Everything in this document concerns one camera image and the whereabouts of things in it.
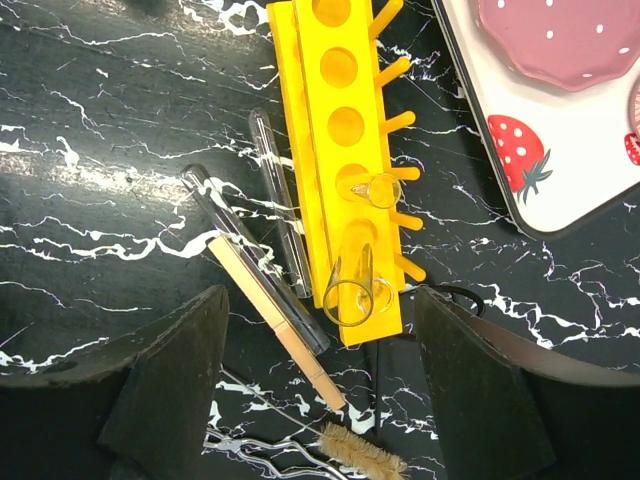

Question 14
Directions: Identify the pink polka dot plate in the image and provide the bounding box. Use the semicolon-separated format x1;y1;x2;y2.
477;0;639;92

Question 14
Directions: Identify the white strawberry serving tray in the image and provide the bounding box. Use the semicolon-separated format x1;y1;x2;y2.
434;1;639;239

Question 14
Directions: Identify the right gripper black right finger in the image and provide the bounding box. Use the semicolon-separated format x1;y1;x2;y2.
414;287;639;479

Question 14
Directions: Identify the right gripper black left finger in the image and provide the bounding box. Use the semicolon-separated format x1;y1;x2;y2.
1;285;229;479

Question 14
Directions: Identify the pink patterned mug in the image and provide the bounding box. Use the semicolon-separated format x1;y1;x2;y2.
624;80;640;166

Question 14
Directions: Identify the test tube brush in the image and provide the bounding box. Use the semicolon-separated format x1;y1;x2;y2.
221;366;407;479

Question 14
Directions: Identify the yellow plastic test tube rack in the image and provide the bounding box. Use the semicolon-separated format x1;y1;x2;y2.
267;1;426;346

